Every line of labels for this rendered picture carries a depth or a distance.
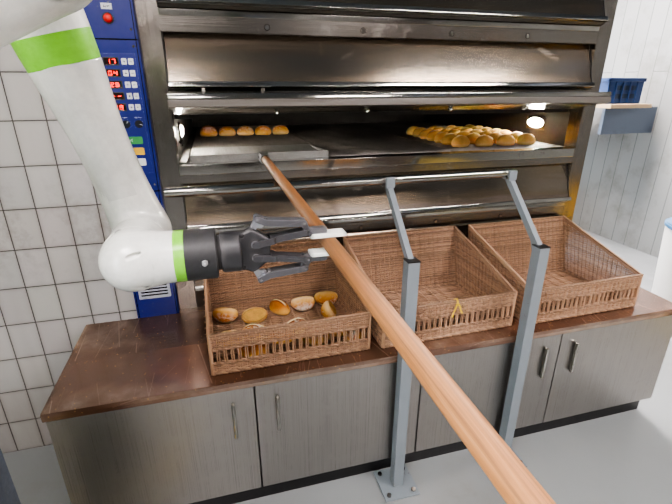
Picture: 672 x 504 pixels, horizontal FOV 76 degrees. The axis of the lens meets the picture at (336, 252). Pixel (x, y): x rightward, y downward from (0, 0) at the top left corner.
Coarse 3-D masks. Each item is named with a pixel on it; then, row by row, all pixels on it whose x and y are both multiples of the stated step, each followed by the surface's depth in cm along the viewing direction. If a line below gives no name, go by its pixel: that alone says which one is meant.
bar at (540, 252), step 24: (168, 192) 128; (192, 192) 130; (216, 192) 132; (240, 192) 134; (528, 216) 152; (408, 264) 133; (408, 288) 136; (528, 288) 152; (408, 312) 139; (528, 312) 153; (528, 336) 157; (408, 384) 150; (408, 408) 154; (504, 408) 173; (504, 432) 174; (384, 480) 170; (408, 480) 170
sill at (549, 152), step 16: (256, 160) 172; (272, 160) 172; (288, 160) 172; (304, 160) 173; (320, 160) 175; (336, 160) 177; (352, 160) 178; (368, 160) 180; (384, 160) 182; (400, 160) 184; (416, 160) 186; (432, 160) 188; (448, 160) 190; (464, 160) 192; (480, 160) 194
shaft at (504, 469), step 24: (288, 192) 115; (312, 216) 94; (336, 240) 81; (336, 264) 74; (360, 288) 64; (384, 312) 57; (408, 336) 51; (408, 360) 49; (432, 360) 47; (432, 384) 44; (456, 384) 44; (456, 408) 40; (456, 432) 40; (480, 432) 38; (480, 456) 36; (504, 456) 35; (504, 480) 34; (528, 480) 33
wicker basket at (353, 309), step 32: (224, 288) 175; (288, 288) 182; (320, 288) 186; (352, 288) 165; (288, 320) 171; (320, 320) 144; (352, 320) 147; (224, 352) 138; (288, 352) 145; (320, 352) 148
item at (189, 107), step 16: (608, 96) 184; (176, 112) 153; (192, 112) 155; (208, 112) 157; (224, 112) 159; (240, 112) 161; (256, 112) 163; (272, 112) 165; (288, 112) 168; (304, 112) 170; (320, 112) 172
